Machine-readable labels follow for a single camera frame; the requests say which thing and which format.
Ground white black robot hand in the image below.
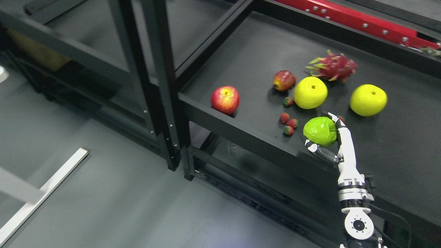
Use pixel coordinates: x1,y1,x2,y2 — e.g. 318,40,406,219
302,112,362,179

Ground green apple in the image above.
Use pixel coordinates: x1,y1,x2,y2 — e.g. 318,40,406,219
303,117,337,147

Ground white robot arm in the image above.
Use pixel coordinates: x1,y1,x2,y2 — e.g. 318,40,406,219
338,174,386,248

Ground strawberry middle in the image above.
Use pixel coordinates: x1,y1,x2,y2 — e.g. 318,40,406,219
286,118,299,129

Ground strawberry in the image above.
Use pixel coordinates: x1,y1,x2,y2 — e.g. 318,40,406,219
283,97,294,108
286,118,299,129
280,112,290,125
283,125,295,137

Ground yellow apple right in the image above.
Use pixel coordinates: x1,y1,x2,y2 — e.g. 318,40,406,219
349,84,388,117

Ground yellow apple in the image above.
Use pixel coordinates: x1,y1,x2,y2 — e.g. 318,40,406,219
293,76,329,109
349,84,388,117

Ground yellow apple left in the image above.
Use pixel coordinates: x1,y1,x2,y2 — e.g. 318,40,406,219
293,76,329,109

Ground red apple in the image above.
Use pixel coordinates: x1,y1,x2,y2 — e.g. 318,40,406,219
211,86,240,115

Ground black metal shelf rack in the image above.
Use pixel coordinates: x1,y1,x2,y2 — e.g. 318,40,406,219
1,0,440,248

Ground strawberry lower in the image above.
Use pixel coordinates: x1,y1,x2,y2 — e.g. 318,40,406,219
283,125,295,137

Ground strawberry left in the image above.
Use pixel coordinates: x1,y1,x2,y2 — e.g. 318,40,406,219
280,112,290,125

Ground strawberry upper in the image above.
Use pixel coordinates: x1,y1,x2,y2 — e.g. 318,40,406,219
283,97,294,108

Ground pink dragon fruit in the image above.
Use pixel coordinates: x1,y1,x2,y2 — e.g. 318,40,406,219
305,49,358,83

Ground red mango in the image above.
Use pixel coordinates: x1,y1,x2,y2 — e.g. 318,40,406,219
273,70,297,92

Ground red metal beam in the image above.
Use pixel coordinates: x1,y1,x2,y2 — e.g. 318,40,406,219
278,0,440,50

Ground white pedestal table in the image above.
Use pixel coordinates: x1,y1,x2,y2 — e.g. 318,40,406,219
0,147,89,246

